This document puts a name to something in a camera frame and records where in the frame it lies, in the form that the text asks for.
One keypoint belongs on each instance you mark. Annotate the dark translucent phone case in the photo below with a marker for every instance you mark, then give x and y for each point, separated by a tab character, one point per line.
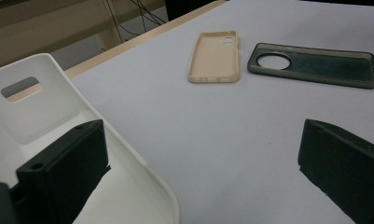
330	67

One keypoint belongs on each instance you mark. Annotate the beige phone case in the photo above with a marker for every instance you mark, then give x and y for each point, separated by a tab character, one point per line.
213	59

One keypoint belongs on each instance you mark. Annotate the beige wooden desk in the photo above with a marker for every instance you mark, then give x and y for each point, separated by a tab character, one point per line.
35	31

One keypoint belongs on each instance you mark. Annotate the white plastic storage basket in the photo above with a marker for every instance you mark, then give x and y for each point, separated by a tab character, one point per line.
51	118

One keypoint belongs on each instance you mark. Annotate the white table cover sheet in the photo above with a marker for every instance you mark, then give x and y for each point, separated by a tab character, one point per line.
206	140

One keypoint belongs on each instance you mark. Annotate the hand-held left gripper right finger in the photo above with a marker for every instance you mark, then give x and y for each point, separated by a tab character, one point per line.
343	168

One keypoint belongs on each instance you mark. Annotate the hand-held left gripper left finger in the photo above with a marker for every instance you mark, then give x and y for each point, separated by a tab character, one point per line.
63	174

